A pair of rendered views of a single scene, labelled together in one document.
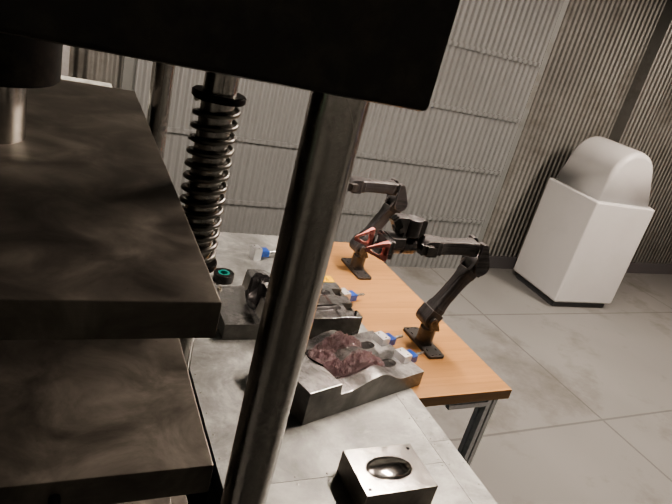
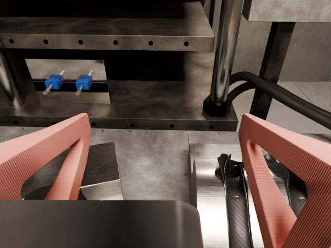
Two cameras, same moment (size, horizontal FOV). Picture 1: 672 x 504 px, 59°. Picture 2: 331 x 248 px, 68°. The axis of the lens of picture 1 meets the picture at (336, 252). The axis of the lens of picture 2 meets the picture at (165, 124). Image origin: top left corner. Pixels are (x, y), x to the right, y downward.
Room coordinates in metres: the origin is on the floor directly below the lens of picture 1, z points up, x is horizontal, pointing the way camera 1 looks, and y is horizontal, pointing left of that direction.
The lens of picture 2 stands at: (1.83, -0.16, 1.28)
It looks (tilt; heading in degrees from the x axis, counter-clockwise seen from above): 37 degrees down; 120
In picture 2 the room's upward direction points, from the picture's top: straight up
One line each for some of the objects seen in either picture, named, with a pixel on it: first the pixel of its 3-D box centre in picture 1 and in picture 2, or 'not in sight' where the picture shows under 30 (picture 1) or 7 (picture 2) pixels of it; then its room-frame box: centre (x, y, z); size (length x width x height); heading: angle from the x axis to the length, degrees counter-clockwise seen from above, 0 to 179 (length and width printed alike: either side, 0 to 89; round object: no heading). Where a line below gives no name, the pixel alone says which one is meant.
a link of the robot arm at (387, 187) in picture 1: (375, 193); not in sight; (2.49, -0.10, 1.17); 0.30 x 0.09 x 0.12; 120
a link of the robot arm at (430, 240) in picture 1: (451, 254); not in sight; (1.97, -0.40, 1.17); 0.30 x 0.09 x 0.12; 120
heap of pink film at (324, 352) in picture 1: (346, 352); not in sight; (1.61, -0.11, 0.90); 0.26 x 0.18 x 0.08; 135
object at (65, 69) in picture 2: not in sight; (89, 56); (1.02, 0.58, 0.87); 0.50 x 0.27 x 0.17; 118
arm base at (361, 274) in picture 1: (357, 261); not in sight; (2.50, -0.11, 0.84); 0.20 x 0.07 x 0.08; 30
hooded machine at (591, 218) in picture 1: (588, 222); not in sight; (5.01, -2.05, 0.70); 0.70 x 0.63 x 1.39; 120
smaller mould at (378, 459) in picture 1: (386, 478); not in sight; (1.18, -0.27, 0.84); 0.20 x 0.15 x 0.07; 118
